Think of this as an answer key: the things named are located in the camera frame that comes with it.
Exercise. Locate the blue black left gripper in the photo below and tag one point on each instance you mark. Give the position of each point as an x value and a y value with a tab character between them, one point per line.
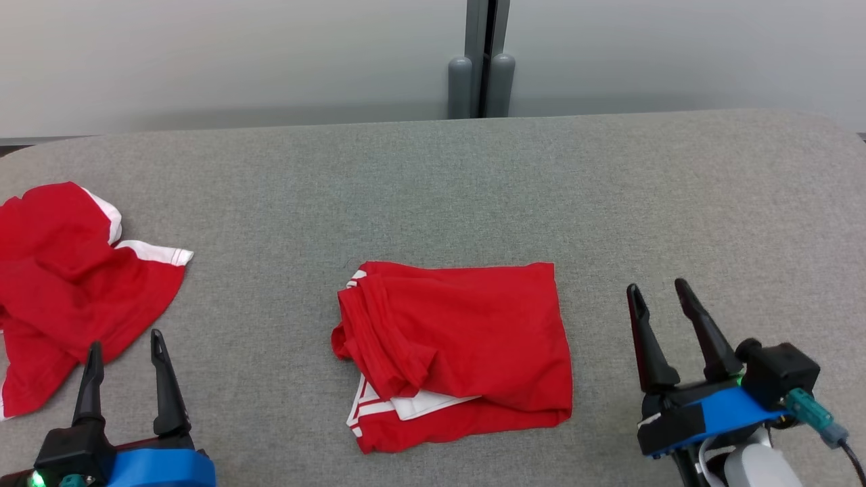
162	470

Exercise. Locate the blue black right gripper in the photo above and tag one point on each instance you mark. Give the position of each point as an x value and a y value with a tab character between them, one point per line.
717	412

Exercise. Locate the red shorts with white trim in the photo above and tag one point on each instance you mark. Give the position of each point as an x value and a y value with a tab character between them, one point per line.
61	284

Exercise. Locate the red white basketball jersey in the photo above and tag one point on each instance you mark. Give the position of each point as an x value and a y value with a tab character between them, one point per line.
467	331

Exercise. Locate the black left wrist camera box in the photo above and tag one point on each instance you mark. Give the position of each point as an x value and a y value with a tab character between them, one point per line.
71	453

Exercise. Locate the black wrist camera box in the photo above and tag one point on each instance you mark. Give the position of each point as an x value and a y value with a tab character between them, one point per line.
781	372
71	453

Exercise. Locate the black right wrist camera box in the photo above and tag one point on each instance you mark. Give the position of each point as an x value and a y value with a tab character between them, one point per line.
781	372

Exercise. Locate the grey cylindrical post foot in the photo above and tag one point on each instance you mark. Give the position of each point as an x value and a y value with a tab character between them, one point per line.
502	88
460	91

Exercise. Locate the grey partition post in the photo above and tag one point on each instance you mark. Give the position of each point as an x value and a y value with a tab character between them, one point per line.
488	40

